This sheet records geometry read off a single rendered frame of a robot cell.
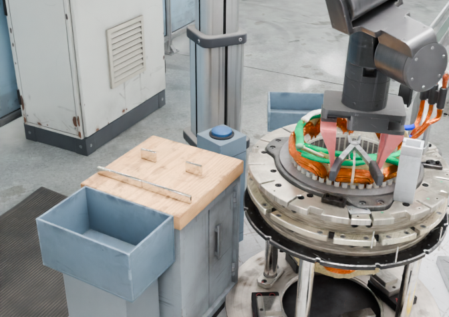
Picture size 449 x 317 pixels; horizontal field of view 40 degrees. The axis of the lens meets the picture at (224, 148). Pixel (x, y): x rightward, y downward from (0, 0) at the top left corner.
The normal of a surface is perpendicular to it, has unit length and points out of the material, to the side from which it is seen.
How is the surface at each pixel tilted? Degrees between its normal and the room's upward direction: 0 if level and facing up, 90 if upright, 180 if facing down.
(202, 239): 90
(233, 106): 90
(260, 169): 0
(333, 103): 1
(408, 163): 90
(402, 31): 22
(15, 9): 90
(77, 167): 0
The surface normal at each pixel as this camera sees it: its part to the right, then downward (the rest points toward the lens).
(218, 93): 0.43, 0.43
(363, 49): -0.59, 0.36
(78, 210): 0.87, 0.24
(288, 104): -0.05, 0.47
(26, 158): 0.01, -0.88
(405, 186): -0.37, 0.44
